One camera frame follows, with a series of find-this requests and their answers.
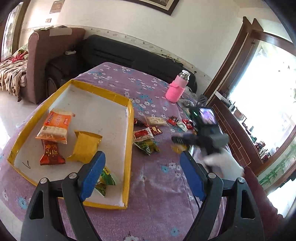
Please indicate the orange soda cracker pack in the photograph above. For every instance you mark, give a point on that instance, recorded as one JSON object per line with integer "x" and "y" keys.
{"x": 56, "y": 125}

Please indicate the red dark candy wrapper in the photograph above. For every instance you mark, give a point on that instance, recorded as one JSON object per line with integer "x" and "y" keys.
{"x": 139, "y": 123}

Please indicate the purple floral tablecloth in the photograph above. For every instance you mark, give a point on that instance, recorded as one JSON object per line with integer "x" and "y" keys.
{"x": 151, "y": 199}

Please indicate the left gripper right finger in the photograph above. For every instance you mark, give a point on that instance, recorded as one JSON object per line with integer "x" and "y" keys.
{"x": 228, "y": 210}

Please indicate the yellow cardboard tray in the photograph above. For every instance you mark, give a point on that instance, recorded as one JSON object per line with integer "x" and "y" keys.
{"x": 73, "y": 124}

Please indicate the pink knitted thermos bottle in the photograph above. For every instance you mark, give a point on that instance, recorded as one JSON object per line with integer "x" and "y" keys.
{"x": 177, "y": 87}

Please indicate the green pea snack packet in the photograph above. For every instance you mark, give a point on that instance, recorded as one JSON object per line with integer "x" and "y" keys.
{"x": 104, "y": 180}

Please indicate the framed painting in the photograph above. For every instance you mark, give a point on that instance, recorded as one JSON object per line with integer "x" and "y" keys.
{"x": 164, "y": 6}

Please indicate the black phone stand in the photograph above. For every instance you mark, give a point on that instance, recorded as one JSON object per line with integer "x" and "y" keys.
{"x": 202, "y": 100}

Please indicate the yellow green text packet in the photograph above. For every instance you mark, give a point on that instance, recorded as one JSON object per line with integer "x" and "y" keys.
{"x": 148, "y": 146}

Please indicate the dark red jujube snack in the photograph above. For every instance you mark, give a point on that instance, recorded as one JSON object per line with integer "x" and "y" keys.
{"x": 51, "y": 154}

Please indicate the yellow biscuit pack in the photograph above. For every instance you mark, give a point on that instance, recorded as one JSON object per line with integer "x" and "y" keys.
{"x": 179, "y": 148}

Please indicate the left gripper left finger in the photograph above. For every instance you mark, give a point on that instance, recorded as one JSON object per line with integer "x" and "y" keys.
{"x": 43, "y": 220}

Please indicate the clear bag dark contents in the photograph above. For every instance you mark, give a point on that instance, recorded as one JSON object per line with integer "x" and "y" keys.
{"x": 185, "y": 103}

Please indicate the small beige cracker packet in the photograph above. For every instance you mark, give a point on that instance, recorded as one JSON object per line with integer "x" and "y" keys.
{"x": 155, "y": 121}

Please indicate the plain yellow snack pack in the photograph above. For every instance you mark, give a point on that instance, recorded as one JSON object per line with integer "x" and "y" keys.
{"x": 85, "y": 147}

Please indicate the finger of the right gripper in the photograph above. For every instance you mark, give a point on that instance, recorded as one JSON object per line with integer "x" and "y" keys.
{"x": 186, "y": 139}

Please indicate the black sofa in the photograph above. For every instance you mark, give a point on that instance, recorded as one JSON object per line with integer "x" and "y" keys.
{"x": 96, "y": 50}

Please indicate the red white snack packet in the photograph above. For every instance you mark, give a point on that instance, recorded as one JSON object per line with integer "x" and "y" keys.
{"x": 142, "y": 135}

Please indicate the small red candy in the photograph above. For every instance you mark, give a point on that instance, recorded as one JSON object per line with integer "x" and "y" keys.
{"x": 188, "y": 123}

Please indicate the maroon armchair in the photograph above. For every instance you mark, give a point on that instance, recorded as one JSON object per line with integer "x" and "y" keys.
{"x": 43, "y": 46}

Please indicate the patterned sofa blanket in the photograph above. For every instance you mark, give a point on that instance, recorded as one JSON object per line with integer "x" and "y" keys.
{"x": 13, "y": 71}

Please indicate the red black candy wrapper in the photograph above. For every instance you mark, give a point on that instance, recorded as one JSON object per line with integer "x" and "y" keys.
{"x": 172, "y": 120}

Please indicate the white gloved right hand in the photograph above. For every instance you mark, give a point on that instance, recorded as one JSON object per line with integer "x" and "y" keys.
{"x": 225, "y": 164}

